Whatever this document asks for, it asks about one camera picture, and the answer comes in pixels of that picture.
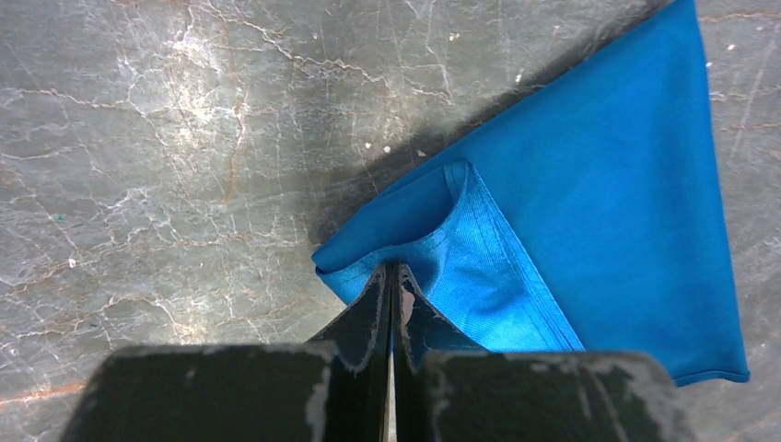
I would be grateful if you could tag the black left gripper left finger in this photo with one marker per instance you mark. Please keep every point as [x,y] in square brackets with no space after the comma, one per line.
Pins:
[332,387]

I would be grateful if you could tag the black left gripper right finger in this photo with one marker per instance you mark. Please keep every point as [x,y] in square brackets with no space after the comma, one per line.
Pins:
[449,388]

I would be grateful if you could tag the blue cloth napkin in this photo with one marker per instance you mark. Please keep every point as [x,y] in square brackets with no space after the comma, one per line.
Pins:
[588,216]

